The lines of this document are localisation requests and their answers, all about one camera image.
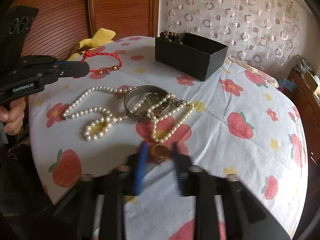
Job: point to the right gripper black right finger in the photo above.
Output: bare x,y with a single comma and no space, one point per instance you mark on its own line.
182,163

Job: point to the strawberry flower print sheet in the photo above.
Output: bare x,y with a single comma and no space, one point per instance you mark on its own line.
233,123

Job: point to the person's left hand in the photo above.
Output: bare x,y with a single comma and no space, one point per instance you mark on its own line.
13,118

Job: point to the silver bangle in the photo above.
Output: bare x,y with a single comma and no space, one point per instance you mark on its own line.
142,102

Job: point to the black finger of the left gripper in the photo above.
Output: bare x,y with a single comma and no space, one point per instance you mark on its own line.
74,72

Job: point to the black square jewelry box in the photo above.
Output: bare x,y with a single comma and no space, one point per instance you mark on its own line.
197,56

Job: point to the wooden side cabinet desk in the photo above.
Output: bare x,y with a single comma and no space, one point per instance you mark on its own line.
308,108

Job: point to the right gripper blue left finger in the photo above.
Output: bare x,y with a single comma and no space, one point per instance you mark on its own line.
140,168

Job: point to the cardboard box on cabinet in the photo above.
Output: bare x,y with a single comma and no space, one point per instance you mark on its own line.
309,80

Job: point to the yellow plush toy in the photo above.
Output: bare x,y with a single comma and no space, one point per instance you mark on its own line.
100,38

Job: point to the circle pattern sheer curtain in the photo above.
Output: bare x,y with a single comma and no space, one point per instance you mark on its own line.
261,33

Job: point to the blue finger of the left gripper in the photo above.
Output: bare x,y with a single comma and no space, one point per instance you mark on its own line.
69,64

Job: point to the floral rose quilt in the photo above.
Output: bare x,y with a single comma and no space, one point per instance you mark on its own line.
269,79

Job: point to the wooden slatted wardrobe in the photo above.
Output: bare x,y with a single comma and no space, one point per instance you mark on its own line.
60,24

